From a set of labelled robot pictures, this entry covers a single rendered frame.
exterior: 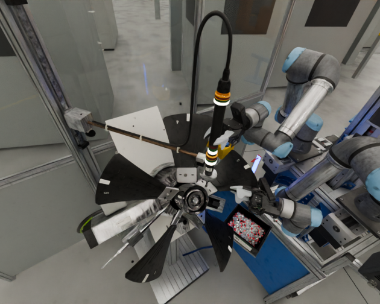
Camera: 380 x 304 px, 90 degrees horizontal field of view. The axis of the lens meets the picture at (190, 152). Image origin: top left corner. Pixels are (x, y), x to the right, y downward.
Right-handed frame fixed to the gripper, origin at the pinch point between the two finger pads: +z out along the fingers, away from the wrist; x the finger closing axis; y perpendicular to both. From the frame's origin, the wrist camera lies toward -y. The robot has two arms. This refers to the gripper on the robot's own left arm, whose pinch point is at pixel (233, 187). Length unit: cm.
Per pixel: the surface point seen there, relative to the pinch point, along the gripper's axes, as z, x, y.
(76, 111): 74, -21, -2
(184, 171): 21.2, -8.8, 4.1
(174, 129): 30.1, -19.0, -7.8
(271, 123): -47, 143, -231
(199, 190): 12.7, -7.1, 9.7
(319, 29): -88, 48, -403
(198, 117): 21.7, -23.0, -14.1
